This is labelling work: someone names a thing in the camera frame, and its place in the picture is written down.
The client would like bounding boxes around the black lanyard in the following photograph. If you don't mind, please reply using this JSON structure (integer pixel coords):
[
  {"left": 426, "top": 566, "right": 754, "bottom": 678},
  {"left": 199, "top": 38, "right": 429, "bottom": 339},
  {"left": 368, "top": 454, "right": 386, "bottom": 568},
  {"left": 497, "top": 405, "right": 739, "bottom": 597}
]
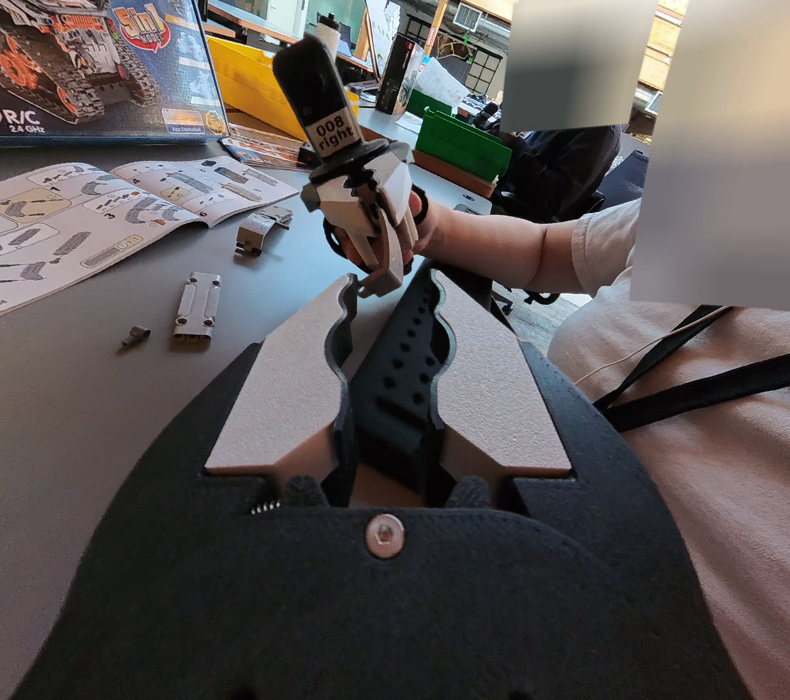
[{"left": 592, "top": 305, "right": 790, "bottom": 435}]

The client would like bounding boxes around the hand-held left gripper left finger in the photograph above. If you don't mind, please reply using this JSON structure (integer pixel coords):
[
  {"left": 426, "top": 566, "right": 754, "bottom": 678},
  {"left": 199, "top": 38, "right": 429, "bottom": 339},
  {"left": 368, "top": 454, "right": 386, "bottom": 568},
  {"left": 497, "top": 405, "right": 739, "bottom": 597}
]
[{"left": 204, "top": 274, "right": 360, "bottom": 508}]

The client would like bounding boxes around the person's pale t-shirt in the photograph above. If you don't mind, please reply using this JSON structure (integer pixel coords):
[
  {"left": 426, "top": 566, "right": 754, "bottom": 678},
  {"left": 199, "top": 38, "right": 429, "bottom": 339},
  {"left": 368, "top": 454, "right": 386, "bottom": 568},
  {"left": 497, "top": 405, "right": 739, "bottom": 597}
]
[{"left": 546, "top": 197, "right": 790, "bottom": 700}]

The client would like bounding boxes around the colourful leaflet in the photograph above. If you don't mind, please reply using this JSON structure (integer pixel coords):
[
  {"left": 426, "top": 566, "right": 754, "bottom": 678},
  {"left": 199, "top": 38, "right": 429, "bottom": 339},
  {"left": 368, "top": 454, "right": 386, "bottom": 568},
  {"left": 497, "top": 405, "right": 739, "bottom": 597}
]
[{"left": 221, "top": 135, "right": 312, "bottom": 170}]

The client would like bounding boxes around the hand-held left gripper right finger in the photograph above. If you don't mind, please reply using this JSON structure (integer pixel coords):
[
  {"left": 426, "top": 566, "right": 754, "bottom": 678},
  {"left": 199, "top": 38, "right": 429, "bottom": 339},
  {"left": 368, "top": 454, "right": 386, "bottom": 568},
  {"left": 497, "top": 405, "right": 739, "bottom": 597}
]
[{"left": 426, "top": 268, "right": 573, "bottom": 508}]

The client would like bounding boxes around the blue building set box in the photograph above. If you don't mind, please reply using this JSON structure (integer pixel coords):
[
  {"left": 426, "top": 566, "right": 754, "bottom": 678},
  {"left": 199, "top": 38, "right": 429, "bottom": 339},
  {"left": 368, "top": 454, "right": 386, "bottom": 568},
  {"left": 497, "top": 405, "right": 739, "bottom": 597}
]
[{"left": 0, "top": 0, "right": 230, "bottom": 148}]

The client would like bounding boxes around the black chair base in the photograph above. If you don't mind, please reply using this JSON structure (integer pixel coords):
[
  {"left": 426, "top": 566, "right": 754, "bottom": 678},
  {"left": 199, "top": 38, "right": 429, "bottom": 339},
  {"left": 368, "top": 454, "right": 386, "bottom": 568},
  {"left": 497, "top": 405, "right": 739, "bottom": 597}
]
[{"left": 494, "top": 274, "right": 562, "bottom": 307}]

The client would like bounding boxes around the white bottle black cap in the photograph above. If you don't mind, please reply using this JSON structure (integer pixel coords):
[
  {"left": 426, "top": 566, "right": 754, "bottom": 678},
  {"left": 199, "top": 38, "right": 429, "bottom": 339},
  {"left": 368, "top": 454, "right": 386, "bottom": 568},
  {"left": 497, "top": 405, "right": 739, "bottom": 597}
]
[{"left": 316, "top": 12, "right": 342, "bottom": 62}]

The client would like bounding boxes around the yellow storage bin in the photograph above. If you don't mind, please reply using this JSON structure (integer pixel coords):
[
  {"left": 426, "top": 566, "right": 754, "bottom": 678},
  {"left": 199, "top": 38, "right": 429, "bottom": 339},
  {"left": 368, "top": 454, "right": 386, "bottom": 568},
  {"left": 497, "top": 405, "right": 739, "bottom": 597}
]
[{"left": 207, "top": 36, "right": 362, "bottom": 142}]

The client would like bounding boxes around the person's right forearm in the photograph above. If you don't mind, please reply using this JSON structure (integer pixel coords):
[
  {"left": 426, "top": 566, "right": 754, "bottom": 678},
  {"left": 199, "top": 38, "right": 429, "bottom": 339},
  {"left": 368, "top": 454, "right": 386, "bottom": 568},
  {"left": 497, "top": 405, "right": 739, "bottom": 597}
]
[{"left": 426, "top": 200, "right": 593, "bottom": 296}]

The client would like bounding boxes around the green storage bin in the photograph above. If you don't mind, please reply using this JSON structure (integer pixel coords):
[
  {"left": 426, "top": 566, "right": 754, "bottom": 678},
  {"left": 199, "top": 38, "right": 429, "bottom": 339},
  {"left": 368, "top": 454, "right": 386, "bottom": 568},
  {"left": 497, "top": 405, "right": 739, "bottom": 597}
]
[{"left": 415, "top": 106, "right": 513, "bottom": 180}]

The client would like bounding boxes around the flat brown box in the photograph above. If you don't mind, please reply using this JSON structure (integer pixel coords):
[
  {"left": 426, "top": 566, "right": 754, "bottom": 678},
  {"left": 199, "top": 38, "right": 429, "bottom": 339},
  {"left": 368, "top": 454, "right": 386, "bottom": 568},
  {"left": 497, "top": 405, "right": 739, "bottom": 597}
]
[{"left": 410, "top": 149, "right": 500, "bottom": 198}]

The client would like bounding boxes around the instruction booklet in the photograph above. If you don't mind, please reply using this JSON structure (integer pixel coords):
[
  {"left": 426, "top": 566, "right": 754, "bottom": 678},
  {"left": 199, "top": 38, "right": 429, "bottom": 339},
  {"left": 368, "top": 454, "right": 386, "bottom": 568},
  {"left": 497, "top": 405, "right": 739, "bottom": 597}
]
[{"left": 0, "top": 156, "right": 301, "bottom": 318}]

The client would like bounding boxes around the person's right hand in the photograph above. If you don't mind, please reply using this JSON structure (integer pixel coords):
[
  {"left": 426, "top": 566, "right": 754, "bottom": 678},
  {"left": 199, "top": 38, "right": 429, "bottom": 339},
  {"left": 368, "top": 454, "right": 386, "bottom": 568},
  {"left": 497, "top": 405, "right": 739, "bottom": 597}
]
[{"left": 336, "top": 189, "right": 443, "bottom": 275}]

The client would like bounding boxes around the black product box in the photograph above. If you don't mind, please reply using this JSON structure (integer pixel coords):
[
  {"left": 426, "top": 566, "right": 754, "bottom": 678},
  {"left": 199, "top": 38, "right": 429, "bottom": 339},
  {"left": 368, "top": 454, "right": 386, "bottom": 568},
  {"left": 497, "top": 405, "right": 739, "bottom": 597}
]
[{"left": 374, "top": 33, "right": 427, "bottom": 116}]

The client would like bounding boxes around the grey building panel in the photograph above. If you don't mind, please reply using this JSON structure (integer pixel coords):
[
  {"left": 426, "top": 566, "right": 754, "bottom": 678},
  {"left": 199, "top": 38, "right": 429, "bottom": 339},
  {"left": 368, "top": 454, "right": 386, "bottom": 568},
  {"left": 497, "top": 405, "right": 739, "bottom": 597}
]
[{"left": 172, "top": 272, "right": 222, "bottom": 346}]

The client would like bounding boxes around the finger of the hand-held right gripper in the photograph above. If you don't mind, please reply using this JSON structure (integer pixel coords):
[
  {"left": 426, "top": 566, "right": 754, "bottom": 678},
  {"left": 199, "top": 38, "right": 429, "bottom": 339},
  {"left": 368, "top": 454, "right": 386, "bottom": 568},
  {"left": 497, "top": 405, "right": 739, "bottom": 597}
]
[
  {"left": 369, "top": 153, "right": 414, "bottom": 213},
  {"left": 300, "top": 181, "right": 380, "bottom": 239}
]

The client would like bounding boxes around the grey assembled building piece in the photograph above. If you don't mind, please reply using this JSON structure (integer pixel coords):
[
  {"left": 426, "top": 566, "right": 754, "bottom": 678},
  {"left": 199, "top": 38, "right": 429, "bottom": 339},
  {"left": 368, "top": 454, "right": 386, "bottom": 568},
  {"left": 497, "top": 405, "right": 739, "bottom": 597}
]
[{"left": 235, "top": 206, "right": 294, "bottom": 258}]

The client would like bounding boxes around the grey desk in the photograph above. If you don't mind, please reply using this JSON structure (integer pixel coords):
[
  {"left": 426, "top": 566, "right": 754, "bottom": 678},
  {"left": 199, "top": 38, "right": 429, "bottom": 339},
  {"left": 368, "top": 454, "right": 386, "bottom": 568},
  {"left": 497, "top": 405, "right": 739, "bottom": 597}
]
[{"left": 0, "top": 107, "right": 495, "bottom": 700}]

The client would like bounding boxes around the black perforated bar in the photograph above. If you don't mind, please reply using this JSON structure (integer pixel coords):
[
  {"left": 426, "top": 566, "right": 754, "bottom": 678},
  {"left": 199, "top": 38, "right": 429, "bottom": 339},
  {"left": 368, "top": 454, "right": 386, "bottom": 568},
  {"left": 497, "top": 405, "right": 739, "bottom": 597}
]
[{"left": 336, "top": 258, "right": 516, "bottom": 506}]

